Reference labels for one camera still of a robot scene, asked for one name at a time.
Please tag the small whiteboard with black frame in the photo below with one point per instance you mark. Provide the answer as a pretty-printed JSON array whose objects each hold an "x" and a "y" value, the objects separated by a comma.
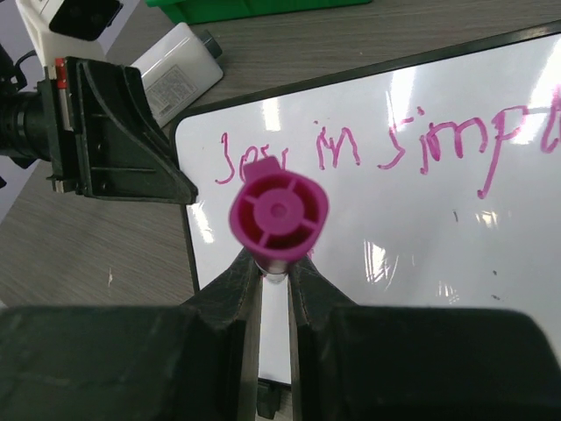
[{"x": 442, "y": 172}]

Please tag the pink white marker pen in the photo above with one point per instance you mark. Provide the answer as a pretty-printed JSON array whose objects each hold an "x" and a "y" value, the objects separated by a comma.
[{"x": 277, "y": 215}]

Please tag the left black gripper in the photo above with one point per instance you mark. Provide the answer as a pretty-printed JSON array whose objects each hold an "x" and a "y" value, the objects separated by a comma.
[{"x": 124, "y": 155}]

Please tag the green plastic tray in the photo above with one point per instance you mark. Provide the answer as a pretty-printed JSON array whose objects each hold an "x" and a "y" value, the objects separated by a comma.
[{"x": 194, "y": 12}]

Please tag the white plastic bottle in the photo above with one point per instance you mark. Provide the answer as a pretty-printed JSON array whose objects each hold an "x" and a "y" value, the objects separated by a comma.
[{"x": 177, "y": 70}]

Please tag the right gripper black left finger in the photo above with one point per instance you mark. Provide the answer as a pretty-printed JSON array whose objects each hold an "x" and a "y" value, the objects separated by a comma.
[{"x": 194, "y": 361}]

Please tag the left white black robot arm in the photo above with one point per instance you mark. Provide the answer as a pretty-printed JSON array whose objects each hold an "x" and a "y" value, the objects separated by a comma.
[{"x": 91, "y": 121}]

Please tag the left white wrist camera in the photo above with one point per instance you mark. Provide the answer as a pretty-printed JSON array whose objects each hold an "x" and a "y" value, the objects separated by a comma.
[{"x": 67, "y": 28}]

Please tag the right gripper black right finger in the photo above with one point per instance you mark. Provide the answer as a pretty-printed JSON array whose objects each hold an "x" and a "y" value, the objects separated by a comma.
[{"x": 356, "y": 362}]

